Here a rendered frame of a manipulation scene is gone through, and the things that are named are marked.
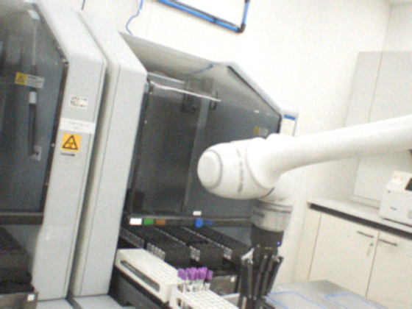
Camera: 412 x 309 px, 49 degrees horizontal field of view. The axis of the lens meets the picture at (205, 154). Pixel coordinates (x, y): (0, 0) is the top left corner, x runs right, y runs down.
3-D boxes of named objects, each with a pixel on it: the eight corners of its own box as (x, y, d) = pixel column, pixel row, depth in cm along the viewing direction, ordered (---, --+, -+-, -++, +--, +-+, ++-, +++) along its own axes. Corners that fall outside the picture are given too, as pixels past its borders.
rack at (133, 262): (112, 268, 145) (115, 249, 145) (139, 266, 152) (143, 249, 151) (162, 306, 123) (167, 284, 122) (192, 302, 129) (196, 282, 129)
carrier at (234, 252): (247, 260, 178) (250, 246, 177) (251, 263, 176) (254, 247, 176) (225, 262, 170) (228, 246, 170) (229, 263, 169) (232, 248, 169)
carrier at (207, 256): (218, 262, 168) (221, 246, 168) (221, 264, 166) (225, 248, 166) (193, 263, 161) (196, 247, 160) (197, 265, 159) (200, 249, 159)
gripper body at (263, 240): (268, 222, 109) (261, 260, 110) (243, 221, 104) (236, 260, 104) (293, 231, 103) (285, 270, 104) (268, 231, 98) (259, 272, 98)
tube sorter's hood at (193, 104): (62, 190, 177) (90, 28, 174) (185, 197, 215) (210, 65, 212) (126, 226, 137) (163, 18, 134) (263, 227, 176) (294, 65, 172)
